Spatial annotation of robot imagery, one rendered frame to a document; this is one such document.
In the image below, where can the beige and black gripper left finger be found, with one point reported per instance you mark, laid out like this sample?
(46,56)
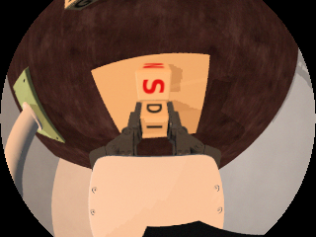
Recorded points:
(126,142)

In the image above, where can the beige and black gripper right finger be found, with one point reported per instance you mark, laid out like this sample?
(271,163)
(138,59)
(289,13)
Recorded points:
(185,143)

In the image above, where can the orange flat mat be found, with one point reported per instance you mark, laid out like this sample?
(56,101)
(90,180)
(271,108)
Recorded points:
(117,85)

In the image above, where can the orange letter block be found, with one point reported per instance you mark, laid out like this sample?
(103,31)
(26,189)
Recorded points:
(154,117)
(153,81)
(77,4)

